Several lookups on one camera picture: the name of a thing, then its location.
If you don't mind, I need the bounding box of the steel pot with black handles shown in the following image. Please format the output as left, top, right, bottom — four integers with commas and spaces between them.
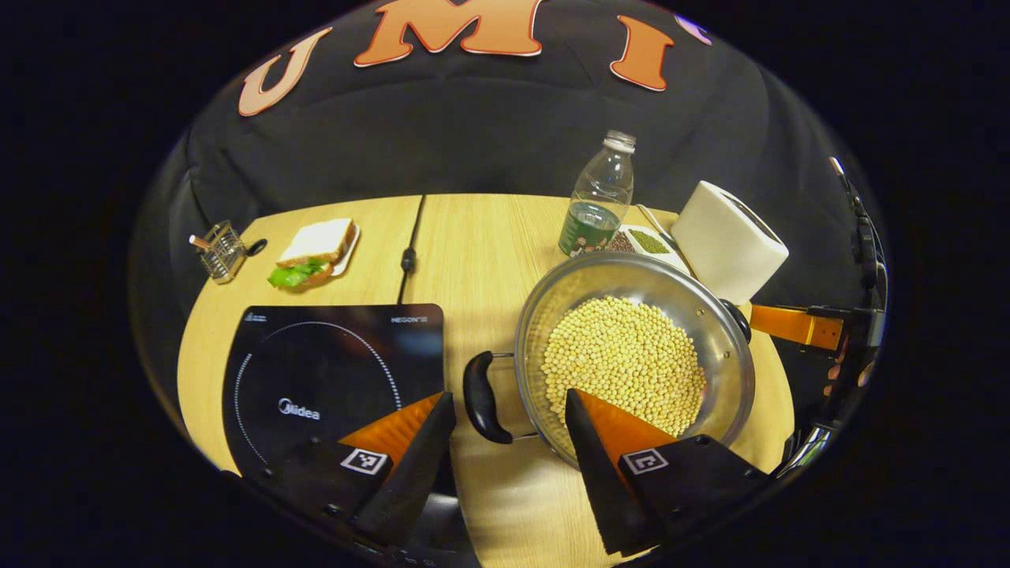
463, 252, 756, 472

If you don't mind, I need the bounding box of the small white plate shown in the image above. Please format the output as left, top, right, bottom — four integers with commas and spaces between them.
327, 223, 363, 278

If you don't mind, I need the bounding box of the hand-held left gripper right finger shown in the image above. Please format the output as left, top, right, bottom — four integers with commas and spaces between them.
565, 388, 771, 557

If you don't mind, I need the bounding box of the black power cable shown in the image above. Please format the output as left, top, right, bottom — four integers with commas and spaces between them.
398, 195, 428, 305

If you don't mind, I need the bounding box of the black induction cooktop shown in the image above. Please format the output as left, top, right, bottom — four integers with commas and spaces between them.
221, 304, 451, 506

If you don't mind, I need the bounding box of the white toaster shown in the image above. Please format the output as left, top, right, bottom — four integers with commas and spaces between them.
671, 181, 790, 306

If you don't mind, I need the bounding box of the sandwich with lettuce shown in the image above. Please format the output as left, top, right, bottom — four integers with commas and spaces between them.
267, 219, 356, 290

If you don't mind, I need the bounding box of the white divided dish of beans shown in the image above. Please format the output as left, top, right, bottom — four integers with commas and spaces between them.
604, 225, 692, 274

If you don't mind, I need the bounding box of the black backdrop cloth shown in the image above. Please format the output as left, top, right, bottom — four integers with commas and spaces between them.
130, 0, 886, 443

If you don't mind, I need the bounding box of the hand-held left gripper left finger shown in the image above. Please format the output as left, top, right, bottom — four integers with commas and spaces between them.
260, 392, 457, 547

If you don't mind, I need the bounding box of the white toaster cord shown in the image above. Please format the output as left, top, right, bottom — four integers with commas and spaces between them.
634, 203, 673, 242

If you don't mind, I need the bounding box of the pile of soybeans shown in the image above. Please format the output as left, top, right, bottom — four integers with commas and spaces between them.
541, 297, 709, 439

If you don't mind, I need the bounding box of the wire utensil holder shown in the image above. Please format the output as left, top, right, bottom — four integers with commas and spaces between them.
189, 220, 250, 285

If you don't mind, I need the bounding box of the clear plastic water bottle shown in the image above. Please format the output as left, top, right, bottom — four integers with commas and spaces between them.
558, 130, 637, 259

